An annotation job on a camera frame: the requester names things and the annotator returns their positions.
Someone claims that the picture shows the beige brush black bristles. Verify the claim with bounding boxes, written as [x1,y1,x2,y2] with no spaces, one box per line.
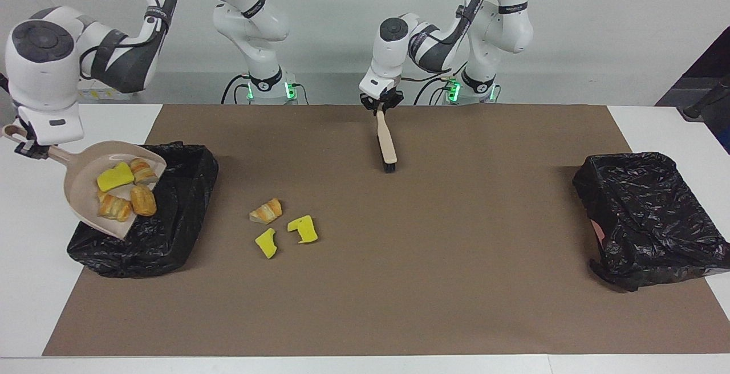
[375,107,398,173]

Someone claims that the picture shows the beige plastic dustpan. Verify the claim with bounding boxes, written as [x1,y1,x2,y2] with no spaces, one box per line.
[2,125,168,240]

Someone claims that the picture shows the yellow sponge green backed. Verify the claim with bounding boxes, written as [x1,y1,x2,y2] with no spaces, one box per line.
[97,161,135,192]

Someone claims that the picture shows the brown bread roll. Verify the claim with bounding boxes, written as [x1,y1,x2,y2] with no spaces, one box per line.
[130,185,157,217]

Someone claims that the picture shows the yellow sponge piece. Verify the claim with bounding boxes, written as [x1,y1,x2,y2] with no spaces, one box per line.
[255,227,278,259]
[287,215,318,245]

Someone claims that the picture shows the black bag lined bin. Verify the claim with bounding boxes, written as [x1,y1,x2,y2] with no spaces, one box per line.
[67,141,219,279]

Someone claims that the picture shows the black bag bin pink patch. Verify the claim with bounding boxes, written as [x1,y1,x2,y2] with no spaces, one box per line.
[573,152,730,292]

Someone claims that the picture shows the white power strip box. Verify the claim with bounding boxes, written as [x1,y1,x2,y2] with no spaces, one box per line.
[79,80,135,101]

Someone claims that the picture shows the brown table mat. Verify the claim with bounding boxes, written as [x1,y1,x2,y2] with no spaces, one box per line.
[43,104,730,357]

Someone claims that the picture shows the black base cable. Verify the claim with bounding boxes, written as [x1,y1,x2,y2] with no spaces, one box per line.
[413,76,457,105]
[221,74,252,105]

